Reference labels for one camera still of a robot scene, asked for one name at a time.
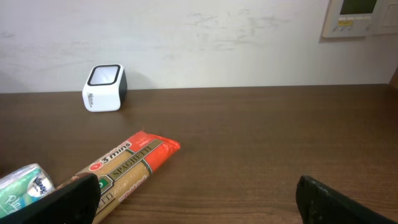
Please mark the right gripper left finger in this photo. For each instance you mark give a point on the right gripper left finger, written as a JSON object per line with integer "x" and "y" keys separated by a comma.
{"x": 73, "y": 202}

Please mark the green tissue pack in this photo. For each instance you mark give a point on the green tissue pack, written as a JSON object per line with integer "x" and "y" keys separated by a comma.
{"x": 24, "y": 187}

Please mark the wall thermostat panel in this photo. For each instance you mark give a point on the wall thermostat panel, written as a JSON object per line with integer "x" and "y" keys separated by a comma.
{"x": 360, "y": 18}

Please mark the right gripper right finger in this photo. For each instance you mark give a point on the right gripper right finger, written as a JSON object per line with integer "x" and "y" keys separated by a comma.
{"x": 319, "y": 204}

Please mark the orange spaghetti package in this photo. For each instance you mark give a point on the orange spaghetti package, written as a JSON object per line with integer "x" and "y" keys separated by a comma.
{"x": 121, "y": 170}

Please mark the white barcode scanner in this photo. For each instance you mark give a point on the white barcode scanner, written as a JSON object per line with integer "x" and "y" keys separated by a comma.
{"x": 105, "y": 89}

